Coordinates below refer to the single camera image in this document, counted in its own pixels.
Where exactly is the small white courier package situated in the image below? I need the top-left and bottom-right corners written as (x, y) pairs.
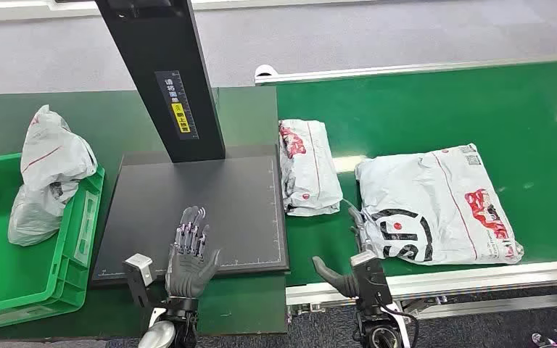
top-left (278, 119), bottom-right (344, 217)

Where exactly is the large white courier package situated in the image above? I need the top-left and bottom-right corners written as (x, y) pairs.
top-left (354, 143), bottom-right (525, 267)

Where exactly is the green plastic crate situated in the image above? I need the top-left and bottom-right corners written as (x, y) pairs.
top-left (0, 152), bottom-right (106, 334)

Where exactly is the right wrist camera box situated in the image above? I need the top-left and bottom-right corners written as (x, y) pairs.
top-left (350, 249), bottom-right (393, 313)

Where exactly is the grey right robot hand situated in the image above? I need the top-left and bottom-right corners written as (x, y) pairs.
top-left (312, 206), bottom-right (376, 299)

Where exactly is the aluminium conveyor frame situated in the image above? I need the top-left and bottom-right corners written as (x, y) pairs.
top-left (254, 51), bottom-right (557, 323)

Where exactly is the black inbound scanner machine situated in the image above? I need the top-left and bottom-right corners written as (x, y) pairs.
top-left (91, 0), bottom-right (291, 288)

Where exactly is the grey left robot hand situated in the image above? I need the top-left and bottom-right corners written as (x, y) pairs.
top-left (165, 206), bottom-right (222, 299)

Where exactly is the grey floor cable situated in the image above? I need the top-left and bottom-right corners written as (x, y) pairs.
top-left (530, 332), bottom-right (557, 348)

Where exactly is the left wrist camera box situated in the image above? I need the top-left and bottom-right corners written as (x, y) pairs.
top-left (123, 253), bottom-right (157, 308)

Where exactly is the green conveyor belt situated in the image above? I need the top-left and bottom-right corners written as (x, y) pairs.
top-left (276, 59), bottom-right (557, 288)

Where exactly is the crumpled white courier bag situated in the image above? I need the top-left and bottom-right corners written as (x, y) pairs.
top-left (7, 104), bottom-right (99, 247)

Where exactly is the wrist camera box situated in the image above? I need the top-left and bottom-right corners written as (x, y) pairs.
top-left (123, 253), bottom-right (157, 308)
top-left (350, 249), bottom-right (393, 313)

